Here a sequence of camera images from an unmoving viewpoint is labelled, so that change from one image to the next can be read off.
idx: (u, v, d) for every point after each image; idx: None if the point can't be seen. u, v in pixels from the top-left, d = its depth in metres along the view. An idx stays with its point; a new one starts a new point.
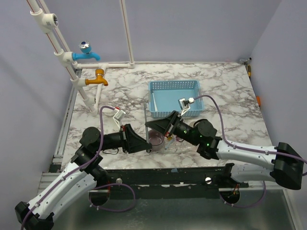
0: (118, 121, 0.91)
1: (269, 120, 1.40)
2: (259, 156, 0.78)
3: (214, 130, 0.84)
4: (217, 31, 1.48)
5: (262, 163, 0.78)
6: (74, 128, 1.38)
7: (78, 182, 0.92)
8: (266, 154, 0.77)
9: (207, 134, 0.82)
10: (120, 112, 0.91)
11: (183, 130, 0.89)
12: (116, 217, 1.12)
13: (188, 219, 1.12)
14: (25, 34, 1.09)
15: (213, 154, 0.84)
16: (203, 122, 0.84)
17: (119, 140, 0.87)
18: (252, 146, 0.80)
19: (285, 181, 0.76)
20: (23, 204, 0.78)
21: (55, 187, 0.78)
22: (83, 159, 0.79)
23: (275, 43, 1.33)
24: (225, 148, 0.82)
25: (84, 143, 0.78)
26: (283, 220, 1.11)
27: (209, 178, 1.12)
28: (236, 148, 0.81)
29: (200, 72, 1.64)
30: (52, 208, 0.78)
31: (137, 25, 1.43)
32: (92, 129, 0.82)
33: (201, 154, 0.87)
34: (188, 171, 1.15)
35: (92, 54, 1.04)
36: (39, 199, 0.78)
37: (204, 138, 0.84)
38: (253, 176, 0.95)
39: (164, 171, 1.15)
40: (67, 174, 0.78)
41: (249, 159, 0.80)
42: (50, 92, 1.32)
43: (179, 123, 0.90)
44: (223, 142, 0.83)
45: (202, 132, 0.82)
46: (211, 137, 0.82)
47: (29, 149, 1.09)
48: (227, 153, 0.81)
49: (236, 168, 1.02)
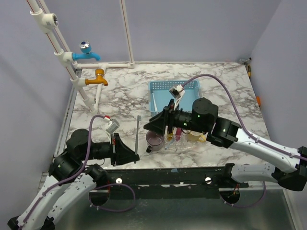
0: (108, 133, 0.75)
1: (270, 120, 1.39)
2: (283, 157, 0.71)
3: (216, 107, 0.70)
4: (217, 31, 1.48)
5: (283, 165, 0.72)
6: (74, 128, 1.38)
7: (77, 185, 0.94)
8: (290, 157, 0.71)
9: (204, 112, 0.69)
10: (113, 123, 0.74)
11: (183, 121, 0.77)
12: (116, 217, 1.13)
13: (188, 220, 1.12)
14: (24, 34, 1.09)
15: (228, 140, 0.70)
16: (198, 100, 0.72)
17: (107, 150, 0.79)
18: (276, 145, 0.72)
19: (293, 184, 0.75)
20: (14, 220, 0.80)
21: (38, 203, 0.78)
22: (64, 167, 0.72)
23: (275, 43, 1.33)
24: (246, 140, 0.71)
25: (71, 145, 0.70)
26: (283, 221, 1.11)
27: (209, 178, 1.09)
28: (257, 142, 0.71)
29: (200, 72, 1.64)
30: (40, 222, 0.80)
31: (137, 25, 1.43)
32: (82, 131, 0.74)
33: (213, 142, 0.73)
34: (188, 172, 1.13)
35: (92, 54, 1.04)
36: (25, 216, 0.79)
37: (205, 119, 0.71)
38: (252, 177, 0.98)
39: (164, 170, 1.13)
40: (46, 190, 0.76)
41: (269, 157, 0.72)
42: (50, 92, 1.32)
43: (177, 115, 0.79)
44: (243, 132, 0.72)
45: (196, 110, 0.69)
46: (211, 114, 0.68)
47: (29, 148, 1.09)
48: (246, 146, 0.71)
49: (237, 168, 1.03)
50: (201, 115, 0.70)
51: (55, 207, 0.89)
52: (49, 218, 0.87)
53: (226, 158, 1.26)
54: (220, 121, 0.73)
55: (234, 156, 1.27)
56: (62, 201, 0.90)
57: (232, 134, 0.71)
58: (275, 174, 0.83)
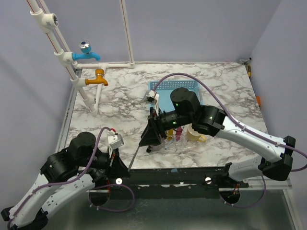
0: (111, 147, 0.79)
1: (270, 120, 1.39)
2: (268, 146, 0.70)
3: (192, 94, 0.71)
4: (217, 31, 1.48)
5: (268, 154, 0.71)
6: (75, 128, 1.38)
7: (76, 182, 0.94)
8: (276, 145, 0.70)
9: (180, 99, 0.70)
10: (118, 140, 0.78)
11: (172, 120, 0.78)
12: (116, 217, 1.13)
13: (188, 220, 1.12)
14: (25, 34, 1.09)
15: (214, 127, 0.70)
16: (175, 91, 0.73)
17: (104, 162, 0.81)
18: (262, 134, 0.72)
19: (277, 173, 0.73)
20: (5, 212, 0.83)
21: (27, 201, 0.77)
22: (54, 166, 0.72)
23: (275, 42, 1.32)
24: (232, 128, 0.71)
25: (76, 144, 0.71)
26: (283, 221, 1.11)
27: (209, 178, 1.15)
28: (244, 131, 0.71)
29: (200, 72, 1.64)
30: (29, 218, 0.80)
31: (137, 25, 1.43)
32: (89, 134, 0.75)
33: (199, 130, 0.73)
34: (188, 172, 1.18)
35: (92, 54, 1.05)
36: (16, 210, 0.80)
37: (186, 107, 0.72)
38: (247, 172, 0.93)
39: (165, 170, 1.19)
40: (35, 189, 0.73)
41: (254, 146, 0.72)
42: (50, 92, 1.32)
43: (163, 117, 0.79)
44: (230, 121, 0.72)
45: (173, 99, 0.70)
46: (188, 100, 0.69)
47: (29, 148, 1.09)
48: (233, 134, 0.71)
49: (233, 166, 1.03)
50: (179, 103, 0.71)
51: (51, 201, 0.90)
52: (42, 212, 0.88)
53: (226, 158, 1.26)
54: (208, 109, 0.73)
55: (234, 156, 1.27)
56: (58, 197, 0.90)
57: (218, 122, 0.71)
58: (260, 165, 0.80)
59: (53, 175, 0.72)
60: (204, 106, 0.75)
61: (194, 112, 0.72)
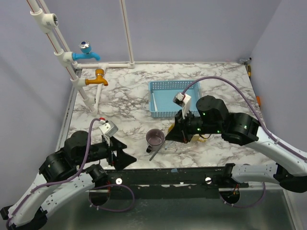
0: (108, 137, 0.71)
1: (270, 120, 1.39)
2: (298, 162, 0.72)
3: (220, 101, 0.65)
4: (217, 31, 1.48)
5: (296, 169, 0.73)
6: (74, 128, 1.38)
7: (76, 182, 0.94)
8: (304, 162, 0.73)
9: (207, 108, 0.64)
10: (112, 128, 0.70)
11: (197, 126, 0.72)
12: (116, 216, 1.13)
13: (189, 220, 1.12)
14: (25, 34, 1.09)
15: (247, 137, 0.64)
16: (201, 99, 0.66)
17: (106, 151, 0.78)
18: (292, 149, 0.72)
19: (293, 187, 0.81)
20: (5, 211, 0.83)
21: (26, 200, 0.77)
22: (53, 166, 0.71)
23: (275, 42, 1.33)
24: (266, 141, 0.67)
25: (69, 146, 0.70)
26: (283, 221, 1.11)
27: (209, 178, 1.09)
28: (277, 144, 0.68)
29: (200, 72, 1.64)
30: (28, 216, 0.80)
31: (137, 26, 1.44)
32: (83, 133, 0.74)
33: (229, 140, 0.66)
34: (188, 171, 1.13)
35: (92, 54, 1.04)
36: (15, 209, 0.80)
37: (214, 116, 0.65)
38: (255, 178, 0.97)
39: (164, 170, 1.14)
40: (34, 189, 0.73)
41: (286, 161, 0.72)
42: (50, 92, 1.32)
43: (189, 120, 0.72)
44: (263, 132, 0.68)
45: (199, 109, 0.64)
46: (216, 109, 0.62)
47: (29, 148, 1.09)
48: (266, 147, 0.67)
49: (238, 168, 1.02)
50: (206, 112, 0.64)
51: (51, 200, 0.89)
52: (42, 211, 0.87)
53: (226, 158, 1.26)
54: (239, 116, 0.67)
55: (234, 156, 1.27)
56: (58, 196, 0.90)
57: (252, 133, 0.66)
58: (277, 175, 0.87)
59: (52, 175, 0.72)
60: (232, 113, 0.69)
61: (223, 121, 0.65)
